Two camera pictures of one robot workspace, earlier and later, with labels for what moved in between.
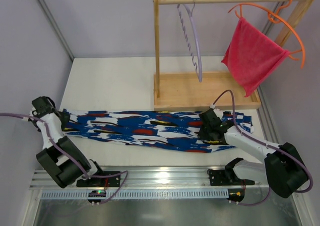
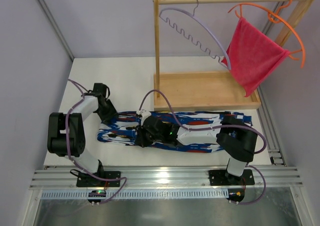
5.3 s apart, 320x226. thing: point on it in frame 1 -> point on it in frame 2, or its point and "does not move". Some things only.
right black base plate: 227,177 does not move
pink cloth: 250,56 does not move
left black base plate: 113,181 does not move
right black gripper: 203,130 -> 144,135
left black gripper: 64,117 -> 108,111
